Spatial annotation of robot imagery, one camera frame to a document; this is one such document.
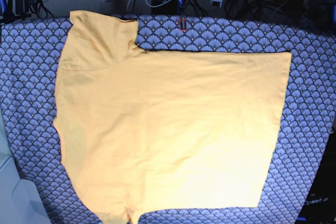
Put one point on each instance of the white plastic bin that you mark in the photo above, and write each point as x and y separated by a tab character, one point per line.
20	200

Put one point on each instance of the yellow T-shirt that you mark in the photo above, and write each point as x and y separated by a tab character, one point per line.
142	131

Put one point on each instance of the red black clamp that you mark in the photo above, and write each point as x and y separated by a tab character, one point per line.
182	23

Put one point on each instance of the blue fan-pattern table cloth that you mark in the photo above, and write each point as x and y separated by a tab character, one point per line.
30	52

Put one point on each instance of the black OpenArm box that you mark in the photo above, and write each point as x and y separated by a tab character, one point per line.
319	206

